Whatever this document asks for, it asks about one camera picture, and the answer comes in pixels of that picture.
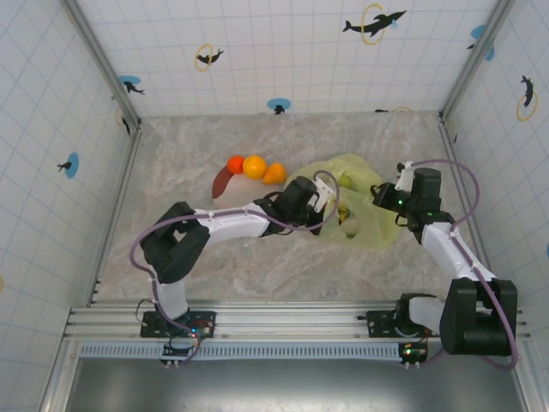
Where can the orange fruit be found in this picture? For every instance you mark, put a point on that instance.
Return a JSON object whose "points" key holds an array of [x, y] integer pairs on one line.
{"points": [[274, 173]]}

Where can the aluminium frame post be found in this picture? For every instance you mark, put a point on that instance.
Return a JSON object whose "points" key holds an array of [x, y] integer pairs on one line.
{"points": [[476, 56], [103, 64]]}

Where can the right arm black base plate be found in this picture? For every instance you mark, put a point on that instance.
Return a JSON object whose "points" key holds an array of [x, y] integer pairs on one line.
{"points": [[381, 322]]}

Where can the red-orange tangerine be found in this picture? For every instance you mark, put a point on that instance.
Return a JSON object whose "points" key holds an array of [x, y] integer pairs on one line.
{"points": [[235, 164]]}

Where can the red and pale apple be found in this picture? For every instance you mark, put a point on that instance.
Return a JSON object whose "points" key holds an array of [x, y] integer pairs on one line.
{"points": [[350, 227]]}

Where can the grey metal panel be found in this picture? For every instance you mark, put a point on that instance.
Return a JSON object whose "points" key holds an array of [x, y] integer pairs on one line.
{"points": [[291, 386]]}

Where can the blue oval dolphin sticker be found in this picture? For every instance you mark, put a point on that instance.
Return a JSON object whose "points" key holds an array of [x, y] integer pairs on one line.
{"points": [[478, 32]]}

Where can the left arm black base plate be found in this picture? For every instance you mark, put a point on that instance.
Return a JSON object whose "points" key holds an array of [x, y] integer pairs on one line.
{"points": [[206, 319]]}

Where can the yellow-green plastic bag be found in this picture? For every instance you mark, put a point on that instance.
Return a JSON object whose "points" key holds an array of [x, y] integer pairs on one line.
{"points": [[377, 227]]}

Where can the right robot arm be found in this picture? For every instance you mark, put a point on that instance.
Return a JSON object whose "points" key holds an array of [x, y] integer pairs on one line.
{"points": [[467, 326]]}

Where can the round brown and white plate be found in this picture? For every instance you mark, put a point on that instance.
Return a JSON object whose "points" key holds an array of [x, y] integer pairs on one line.
{"points": [[231, 193]]}

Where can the aluminium mounting rail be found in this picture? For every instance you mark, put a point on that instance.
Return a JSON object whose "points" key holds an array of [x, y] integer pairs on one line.
{"points": [[279, 319]]}

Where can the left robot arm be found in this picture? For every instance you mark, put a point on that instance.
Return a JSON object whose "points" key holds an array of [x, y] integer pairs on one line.
{"points": [[171, 253]]}

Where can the large yellow-orange orange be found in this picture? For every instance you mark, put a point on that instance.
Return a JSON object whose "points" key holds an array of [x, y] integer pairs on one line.
{"points": [[254, 166]]}

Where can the aluminium table edge rail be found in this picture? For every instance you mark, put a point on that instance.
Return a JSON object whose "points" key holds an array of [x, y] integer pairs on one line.
{"points": [[116, 214]]}

